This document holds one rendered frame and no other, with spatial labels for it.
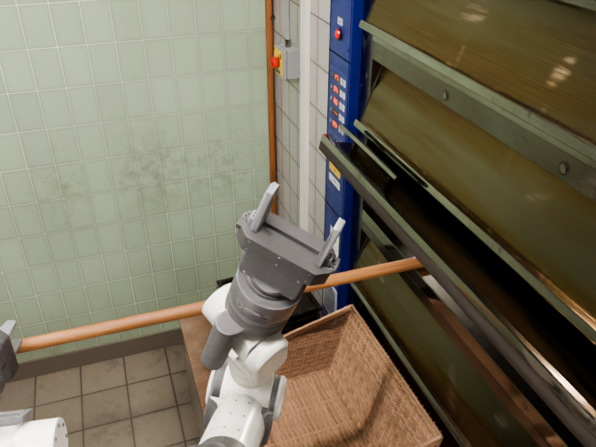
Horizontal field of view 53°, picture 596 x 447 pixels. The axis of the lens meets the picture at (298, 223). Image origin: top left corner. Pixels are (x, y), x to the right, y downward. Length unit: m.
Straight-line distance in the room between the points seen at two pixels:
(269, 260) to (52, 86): 1.80
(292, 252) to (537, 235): 0.55
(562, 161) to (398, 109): 0.57
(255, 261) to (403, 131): 0.83
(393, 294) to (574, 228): 0.76
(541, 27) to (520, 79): 0.09
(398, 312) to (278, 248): 1.04
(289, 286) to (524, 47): 0.61
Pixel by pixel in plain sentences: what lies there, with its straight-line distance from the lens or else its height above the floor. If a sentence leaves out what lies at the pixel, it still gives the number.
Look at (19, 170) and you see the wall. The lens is 2.53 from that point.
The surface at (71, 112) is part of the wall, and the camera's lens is 2.43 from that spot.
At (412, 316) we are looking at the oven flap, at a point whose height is 1.03.
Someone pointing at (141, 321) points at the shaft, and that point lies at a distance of 1.38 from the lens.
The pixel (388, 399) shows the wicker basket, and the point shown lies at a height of 0.76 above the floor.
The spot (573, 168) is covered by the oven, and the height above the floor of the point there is 1.66.
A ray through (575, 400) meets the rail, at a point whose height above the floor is 1.44.
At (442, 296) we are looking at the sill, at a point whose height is 1.18.
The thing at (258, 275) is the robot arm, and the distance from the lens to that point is 0.71.
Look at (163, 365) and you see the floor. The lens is 2.99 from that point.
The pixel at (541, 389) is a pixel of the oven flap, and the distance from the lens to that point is 0.97.
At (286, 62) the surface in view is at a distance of 2.12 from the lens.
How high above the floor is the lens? 2.08
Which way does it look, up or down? 32 degrees down
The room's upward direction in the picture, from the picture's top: straight up
